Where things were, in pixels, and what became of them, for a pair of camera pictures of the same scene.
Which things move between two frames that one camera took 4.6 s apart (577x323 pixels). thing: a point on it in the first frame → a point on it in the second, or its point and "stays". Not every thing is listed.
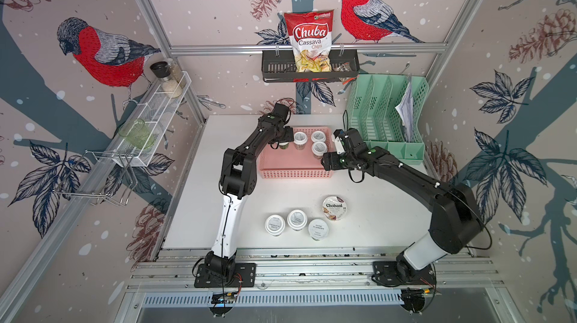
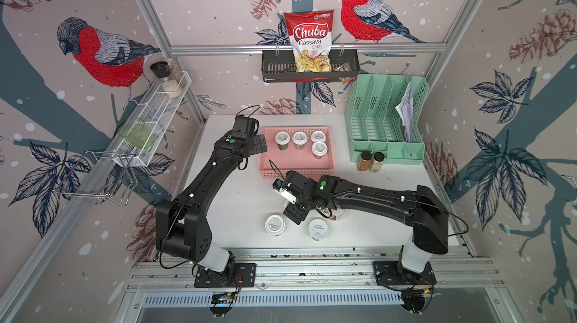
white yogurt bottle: [300, 140] stays
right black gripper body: [338, 161] → [297, 211]
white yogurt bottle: [318, 136] stays
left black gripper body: [287, 135] → [256, 144]
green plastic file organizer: [371, 110] stays
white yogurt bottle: [319, 148] stays
